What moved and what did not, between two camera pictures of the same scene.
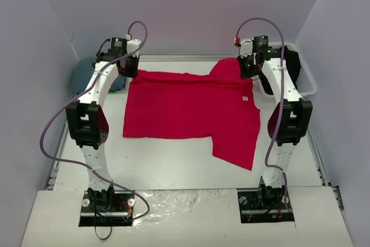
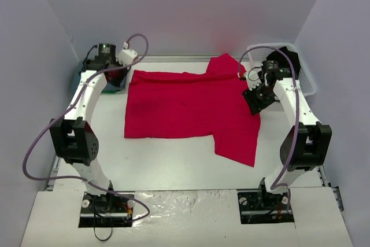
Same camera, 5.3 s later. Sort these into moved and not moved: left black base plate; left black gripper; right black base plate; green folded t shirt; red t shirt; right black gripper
Moved: right black gripper; left black gripper
Not moved: right black base plate; red t shirt; green folded t shirt; left black base plate
